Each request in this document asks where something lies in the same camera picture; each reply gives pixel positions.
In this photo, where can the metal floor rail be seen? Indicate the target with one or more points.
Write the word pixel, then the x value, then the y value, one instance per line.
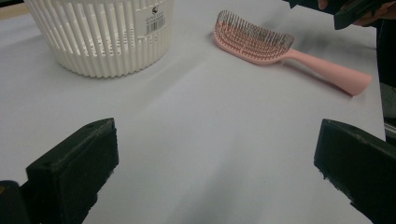
pixel 390 128

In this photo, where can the wooden table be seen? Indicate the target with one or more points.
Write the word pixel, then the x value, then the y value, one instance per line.
pixel 12 11

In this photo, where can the white table cover board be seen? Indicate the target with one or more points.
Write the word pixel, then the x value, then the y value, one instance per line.
pixel 199 124

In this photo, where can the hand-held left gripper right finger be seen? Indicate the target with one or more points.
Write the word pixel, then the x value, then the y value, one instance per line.
pixel 358 161

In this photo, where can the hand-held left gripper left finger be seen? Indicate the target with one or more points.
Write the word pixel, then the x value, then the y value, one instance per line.
pixel 71 168

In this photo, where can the pink checkered cloth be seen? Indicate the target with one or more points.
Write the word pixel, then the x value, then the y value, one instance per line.
pixel 258 46

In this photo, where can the white slotted plastic basket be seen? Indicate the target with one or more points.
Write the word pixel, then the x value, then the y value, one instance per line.
pixel 102 40

